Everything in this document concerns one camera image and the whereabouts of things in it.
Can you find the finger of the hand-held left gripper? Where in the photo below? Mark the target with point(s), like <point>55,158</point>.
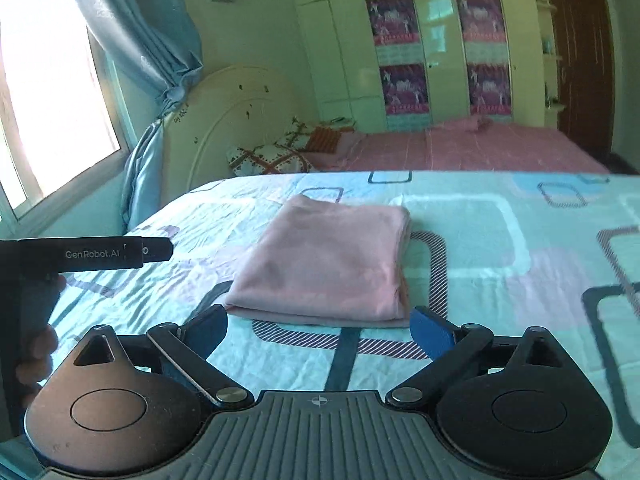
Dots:
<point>159,250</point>

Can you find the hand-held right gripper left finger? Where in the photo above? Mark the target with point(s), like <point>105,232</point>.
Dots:
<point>210,322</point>

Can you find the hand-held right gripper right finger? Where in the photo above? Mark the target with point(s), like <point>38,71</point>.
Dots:
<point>430,327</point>

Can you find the pink sweatshirt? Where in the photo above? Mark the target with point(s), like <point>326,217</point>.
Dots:
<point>325,255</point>

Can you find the person's left hand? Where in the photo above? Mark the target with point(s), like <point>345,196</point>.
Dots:
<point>42,342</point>

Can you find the blue patterned bedsheet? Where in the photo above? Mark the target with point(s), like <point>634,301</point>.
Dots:
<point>500,260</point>

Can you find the window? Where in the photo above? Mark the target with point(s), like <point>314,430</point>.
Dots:
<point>50,110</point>

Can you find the cream headboard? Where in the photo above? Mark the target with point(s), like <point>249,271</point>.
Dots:
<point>225,110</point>

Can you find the orange striped cushion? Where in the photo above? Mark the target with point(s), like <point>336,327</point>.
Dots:
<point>322,140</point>

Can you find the blue curtain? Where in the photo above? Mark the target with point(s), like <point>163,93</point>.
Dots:
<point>140,20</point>

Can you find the cream wardrobe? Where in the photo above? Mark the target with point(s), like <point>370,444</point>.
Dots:
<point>340,35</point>

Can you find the cream corner shelf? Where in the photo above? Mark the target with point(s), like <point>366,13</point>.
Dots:
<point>550,57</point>

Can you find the teal bottle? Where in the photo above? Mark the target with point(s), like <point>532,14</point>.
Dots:
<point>549,45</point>

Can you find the brown wooden door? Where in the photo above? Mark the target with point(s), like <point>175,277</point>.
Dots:
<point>580,60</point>

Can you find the purple wall poster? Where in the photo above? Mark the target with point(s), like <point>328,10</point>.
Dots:
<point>490,90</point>
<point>405,92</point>
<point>392,25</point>
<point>480,22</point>

